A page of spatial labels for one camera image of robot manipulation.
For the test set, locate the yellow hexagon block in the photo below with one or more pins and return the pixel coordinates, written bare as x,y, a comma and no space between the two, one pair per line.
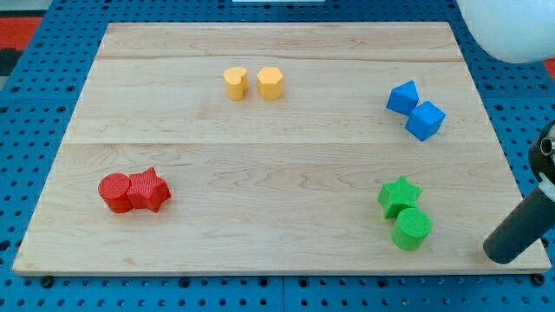
270,83

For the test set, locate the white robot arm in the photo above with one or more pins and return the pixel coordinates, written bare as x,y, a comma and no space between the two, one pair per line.
519,31

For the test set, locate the wooden board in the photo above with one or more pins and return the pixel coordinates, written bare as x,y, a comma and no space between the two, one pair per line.
283,188

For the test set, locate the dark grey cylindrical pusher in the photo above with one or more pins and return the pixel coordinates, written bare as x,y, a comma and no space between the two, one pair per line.
530,220

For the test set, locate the blue triangle block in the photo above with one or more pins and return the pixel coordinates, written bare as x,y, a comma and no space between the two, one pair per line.
403,98

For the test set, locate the yellow heart block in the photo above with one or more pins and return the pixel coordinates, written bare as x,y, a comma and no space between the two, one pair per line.
236,82

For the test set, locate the red star block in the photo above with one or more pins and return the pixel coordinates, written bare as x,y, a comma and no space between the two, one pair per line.
147,190

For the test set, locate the red cylinder block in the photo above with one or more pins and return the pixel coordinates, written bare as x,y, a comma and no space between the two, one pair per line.
113,190

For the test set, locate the green star block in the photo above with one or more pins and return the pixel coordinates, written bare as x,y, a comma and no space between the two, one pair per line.
398,195

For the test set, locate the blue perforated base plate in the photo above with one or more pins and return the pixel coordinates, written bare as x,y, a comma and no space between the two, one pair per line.
47,49

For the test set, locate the black tool mount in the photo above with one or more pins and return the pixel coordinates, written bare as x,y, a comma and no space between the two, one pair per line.
541,154

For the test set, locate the blue cube block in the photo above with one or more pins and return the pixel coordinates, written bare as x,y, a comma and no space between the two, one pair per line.
425,120

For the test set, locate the green cylinder block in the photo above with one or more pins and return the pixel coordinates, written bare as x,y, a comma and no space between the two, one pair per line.
411,228

